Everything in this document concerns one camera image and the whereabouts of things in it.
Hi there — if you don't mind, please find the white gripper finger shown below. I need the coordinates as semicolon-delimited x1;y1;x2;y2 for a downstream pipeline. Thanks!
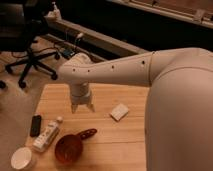
71;105;78;114
87;104;95;112

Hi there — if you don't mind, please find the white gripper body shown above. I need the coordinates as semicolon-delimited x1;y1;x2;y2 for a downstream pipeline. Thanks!
70;83;92;105

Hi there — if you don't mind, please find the black eraser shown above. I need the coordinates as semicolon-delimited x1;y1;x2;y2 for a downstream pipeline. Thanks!
30;115;42;137

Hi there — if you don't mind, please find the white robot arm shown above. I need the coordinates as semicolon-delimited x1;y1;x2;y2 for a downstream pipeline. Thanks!
59;47;213;171

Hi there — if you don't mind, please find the white sponge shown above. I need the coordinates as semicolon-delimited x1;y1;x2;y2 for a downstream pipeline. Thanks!
110;103;129;121

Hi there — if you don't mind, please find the white plastic bottle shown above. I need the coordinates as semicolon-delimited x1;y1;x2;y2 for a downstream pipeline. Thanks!
33;117;63;152

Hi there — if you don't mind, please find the white round bowl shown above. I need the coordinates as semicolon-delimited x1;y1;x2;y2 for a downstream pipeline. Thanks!
11;147;34;171

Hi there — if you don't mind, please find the white spray bottle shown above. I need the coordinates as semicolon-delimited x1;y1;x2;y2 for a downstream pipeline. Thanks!
47;1;62;20

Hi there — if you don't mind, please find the black office chair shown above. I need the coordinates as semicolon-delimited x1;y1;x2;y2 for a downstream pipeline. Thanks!
0;0;59;88

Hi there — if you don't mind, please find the power strip with cables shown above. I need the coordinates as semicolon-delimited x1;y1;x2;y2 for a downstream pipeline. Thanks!
59;32;86;61

